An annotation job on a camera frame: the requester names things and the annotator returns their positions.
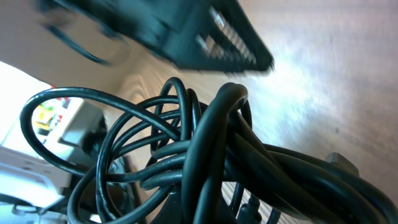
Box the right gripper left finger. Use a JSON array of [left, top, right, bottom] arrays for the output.
[[150, 186, 184, 224]]

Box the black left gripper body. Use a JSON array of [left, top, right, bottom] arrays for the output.
[[149, 0, 224, 72]]

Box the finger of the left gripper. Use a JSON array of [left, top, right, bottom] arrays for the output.
[[186, 0, 274, 73]]

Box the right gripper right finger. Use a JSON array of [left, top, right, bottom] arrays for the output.
[[217, 196, 238, 224]]

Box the black cable bundle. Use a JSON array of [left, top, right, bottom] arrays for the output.
[[19, 77, 398, 224]]

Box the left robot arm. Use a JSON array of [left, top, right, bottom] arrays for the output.
[[36, 0, 274, 73]]

